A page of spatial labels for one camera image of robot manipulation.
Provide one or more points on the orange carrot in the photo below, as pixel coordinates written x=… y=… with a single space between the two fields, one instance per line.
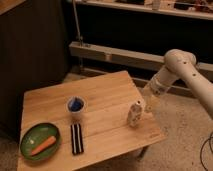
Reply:
x=42 y=146

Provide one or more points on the white cup with blue object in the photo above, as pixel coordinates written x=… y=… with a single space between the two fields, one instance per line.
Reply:
x=76 y=106

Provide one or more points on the grey metal rail beam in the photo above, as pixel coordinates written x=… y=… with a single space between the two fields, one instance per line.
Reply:
x=140 y=64

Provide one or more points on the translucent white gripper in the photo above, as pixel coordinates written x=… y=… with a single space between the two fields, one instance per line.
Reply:
x=152 y=92

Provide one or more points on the metal vertical pole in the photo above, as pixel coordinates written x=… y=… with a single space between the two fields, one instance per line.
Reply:
x=80 y=39

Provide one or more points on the black white striped block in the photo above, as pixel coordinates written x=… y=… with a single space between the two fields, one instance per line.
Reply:
x=76 y=139

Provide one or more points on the wooden table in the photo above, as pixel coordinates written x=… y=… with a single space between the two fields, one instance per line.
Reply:
x=105 y=131

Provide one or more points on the green ceramic bowl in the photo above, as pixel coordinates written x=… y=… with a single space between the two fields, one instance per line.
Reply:
x=36 y=135

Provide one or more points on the small white bottle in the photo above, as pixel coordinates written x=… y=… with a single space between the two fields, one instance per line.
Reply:
x=134 y=114

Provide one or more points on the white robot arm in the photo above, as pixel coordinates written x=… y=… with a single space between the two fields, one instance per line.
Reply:
x=179 y=64

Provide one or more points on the wooden shelf board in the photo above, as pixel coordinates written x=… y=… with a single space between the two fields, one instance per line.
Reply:
x=141 y=8

